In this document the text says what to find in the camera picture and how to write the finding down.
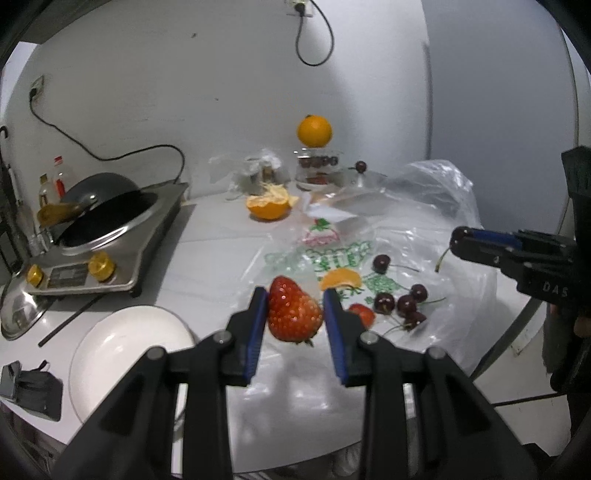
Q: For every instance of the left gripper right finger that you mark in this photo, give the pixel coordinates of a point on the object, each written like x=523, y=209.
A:
x=364, y=359

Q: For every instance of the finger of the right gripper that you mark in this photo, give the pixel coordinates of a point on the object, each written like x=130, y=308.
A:
x=522, y=240
x=465, y=248

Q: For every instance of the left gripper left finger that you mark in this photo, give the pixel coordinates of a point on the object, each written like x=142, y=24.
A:
x=229, y=357

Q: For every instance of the large red strawberry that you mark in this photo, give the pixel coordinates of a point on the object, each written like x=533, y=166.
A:
x=294, y=316

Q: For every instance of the orange mandarin segment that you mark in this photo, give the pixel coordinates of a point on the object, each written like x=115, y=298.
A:
x=341, y=277

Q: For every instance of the white ceramic plate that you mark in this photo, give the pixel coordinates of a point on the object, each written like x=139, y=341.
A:
x=113, y=346

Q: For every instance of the printed clear plastic bag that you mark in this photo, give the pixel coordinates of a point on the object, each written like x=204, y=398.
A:
x=410, y=218

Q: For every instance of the steel induction cooker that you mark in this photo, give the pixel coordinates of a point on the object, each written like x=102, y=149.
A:
x=108, y=249

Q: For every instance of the black chopstick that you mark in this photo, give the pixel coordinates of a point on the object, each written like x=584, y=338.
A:
x=69, y=320

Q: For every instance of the steel lid with knob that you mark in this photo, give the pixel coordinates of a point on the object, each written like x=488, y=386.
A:
x=361, y=176

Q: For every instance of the half peeled orange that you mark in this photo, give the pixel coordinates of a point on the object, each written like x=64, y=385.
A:
x=273, y=204

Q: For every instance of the small crumpled plastic bag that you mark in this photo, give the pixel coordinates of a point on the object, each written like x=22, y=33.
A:
x=249, y=176

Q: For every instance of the black pouch with phone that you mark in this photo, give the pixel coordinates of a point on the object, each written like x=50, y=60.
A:
x=37, y=391

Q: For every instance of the black wok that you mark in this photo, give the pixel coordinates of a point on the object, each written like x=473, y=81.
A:
x=94, y=207

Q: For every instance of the steel pot lid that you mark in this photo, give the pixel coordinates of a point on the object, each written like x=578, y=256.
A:
x=20, y=310

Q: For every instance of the whole orange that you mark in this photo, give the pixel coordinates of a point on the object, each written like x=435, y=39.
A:
x=314, y=131

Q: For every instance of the red capped sauce bottle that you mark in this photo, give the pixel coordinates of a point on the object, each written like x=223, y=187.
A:
x=63, y=176

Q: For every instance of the small oil bottle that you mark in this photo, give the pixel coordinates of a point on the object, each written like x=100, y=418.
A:
x=47, y=192

